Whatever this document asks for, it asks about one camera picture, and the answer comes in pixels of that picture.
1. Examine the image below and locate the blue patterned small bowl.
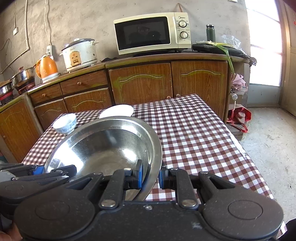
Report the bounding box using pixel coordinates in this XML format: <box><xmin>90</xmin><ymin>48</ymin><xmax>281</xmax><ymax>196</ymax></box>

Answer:
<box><xmin>53</xmin><ymin>113</ymin><xmax>77</xmax><ymax>135</ymax></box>

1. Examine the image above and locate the steel pot on stove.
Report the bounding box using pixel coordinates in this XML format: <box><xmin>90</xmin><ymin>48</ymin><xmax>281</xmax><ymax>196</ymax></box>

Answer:
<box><xmin>0</xmin><ymin>80</ymin><xmax>14</xmax><ymax>96</ymax></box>

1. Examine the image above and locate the orange electric kettle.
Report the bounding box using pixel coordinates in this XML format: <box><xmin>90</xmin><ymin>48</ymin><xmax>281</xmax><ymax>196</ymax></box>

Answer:
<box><xmin>35</xmin><ymin>53</ymin><xmax>59</xmax><ymax>83</ymax></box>

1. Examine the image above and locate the steel pot with lid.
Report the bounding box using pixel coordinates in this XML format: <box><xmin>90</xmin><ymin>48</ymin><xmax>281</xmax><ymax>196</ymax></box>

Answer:
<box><xmin>10</xmin><ymin>67</ymin><xmax>35</xmax><ymax>88</ymax></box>

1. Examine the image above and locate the brown wooden cabinet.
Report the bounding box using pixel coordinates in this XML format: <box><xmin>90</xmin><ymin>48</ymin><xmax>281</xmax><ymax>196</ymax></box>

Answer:
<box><xmin>1</xmin><ymin>52</ymin><xmax>251</xmax><ymax>163</ymax></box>

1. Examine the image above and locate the clear plastic bag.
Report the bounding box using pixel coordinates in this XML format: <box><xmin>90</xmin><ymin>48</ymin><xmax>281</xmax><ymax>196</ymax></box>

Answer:
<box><xmin>221</xmin><ymin>35</ymin><xmax>242</xmax><ymax>50</ymax></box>

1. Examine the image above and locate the white rice cooker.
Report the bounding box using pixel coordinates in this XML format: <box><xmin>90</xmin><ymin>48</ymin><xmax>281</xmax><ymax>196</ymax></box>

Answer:
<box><xmin>60</xmin><ymin>38</ymin><xmax>98</xmax><ymax>72</ymax></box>

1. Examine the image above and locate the cream microwave oven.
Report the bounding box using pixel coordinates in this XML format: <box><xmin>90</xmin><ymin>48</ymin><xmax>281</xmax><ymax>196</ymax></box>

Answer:
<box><xmin>113</xmin><ymin>12</ymin><xmax>192</xmax><ymax>55</ymax></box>

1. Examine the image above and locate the green leek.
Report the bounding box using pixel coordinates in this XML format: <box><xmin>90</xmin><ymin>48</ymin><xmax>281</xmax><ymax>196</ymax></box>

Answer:
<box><xmin>205</xmin><ymin>41</ymin><xmax>235</xmax><ymax>74</ymax></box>

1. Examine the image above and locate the white ceramic bowl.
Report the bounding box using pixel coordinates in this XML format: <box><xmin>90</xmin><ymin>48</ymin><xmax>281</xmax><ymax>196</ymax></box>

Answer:
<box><xmin>99</xmin><ymin>104</ymin><xmax>134</xmax><ymax>118</ymax></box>

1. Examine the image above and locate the deep steel bowl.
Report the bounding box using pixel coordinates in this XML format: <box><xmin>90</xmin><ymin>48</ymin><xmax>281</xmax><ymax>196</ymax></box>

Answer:
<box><xmin>45</xmin><ymin>116</ymin><xmax>163</xmax><ymax>201</ymax></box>

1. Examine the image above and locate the dark green thermos bottle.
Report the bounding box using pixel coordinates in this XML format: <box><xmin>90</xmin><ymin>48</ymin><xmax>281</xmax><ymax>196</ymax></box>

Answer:
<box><xmin>206</xmin><ymin>24</ymin><xmax>216</xmax><ymax>42</ymax></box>

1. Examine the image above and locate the red bag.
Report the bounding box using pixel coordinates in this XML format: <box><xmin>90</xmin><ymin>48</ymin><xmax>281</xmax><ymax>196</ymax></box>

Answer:
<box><xmin>227</xmin><ymin>106</ymin><xmax>252</xmax><ymax>133</ymax></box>

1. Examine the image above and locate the pink cloth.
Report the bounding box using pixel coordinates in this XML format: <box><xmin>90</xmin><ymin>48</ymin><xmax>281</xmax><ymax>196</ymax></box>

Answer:
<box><xmin>231</xmin><ymin>73</ymin><xmax>247</xmax><ymax>93</ymax></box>

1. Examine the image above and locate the person's left hand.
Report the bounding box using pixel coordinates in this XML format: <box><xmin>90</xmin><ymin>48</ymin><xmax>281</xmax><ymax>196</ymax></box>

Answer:
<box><xmin>0</xmin><ymin>223</ymin><xmax>23</xmax><ymax>241</ymax></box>

